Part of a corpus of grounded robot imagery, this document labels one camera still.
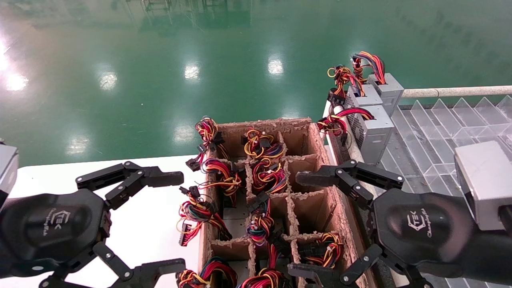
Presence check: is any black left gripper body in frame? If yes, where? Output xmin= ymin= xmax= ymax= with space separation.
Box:
xmin=0 ymin=188 xmax=112 ymax=279

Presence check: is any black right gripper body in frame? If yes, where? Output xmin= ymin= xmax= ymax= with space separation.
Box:
xmin=373 ymin=189 xmax=512 ymax=285

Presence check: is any brown cardboard divider box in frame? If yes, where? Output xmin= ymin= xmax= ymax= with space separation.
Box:
xmin=198 ymin=117 xmax=378 ymax=288

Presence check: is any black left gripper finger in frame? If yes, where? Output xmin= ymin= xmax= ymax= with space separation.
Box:
xmin=76 ymin=161 xmax=184 ymax=210
xmin=39 ymin=242 xmax=187 ymax=288

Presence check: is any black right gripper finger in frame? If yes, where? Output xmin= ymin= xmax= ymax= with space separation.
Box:
xmin=287 ymin=244 xmax=433 ymax=288
xmin=295 ymin=159 xmax=404 ymax=209

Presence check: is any grey power supply with wires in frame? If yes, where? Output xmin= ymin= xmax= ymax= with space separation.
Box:
xmin=351 ymin=51 xmax=404 ymax=117
xmin=241 ymin=127 xmax=286 ymax=158
xmin=315 ymin=105 xmax=395 ymax=166
xmin=326 ymin=64 xmax=384 ymax=110
xmin=176 ymin=185 xmax=250 ymax=246
xmin=248 ymin=157 xmax=288 ymax=194
xmin=298 ymin=232 xmax=344 ymax=270
xmin=198 ymin=158 xmax=242 ymax=206
xmin=185 ymin=116 xmax=230 ymax=172
xmin=176 ymin=257 xmax=250 ymax=288
xmin=245 ymin=191 xmax=290 ymax=256
xmin=238 ymin=244 xmax=292 ymax=288

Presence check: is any clear plastic divider tray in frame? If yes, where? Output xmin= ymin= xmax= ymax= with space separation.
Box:
xmin=384 ymin=95 xmax=512 ymax=288

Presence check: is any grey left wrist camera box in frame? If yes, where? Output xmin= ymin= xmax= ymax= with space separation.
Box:
xmin=0 ymin=143 xmax=19 ymax=201

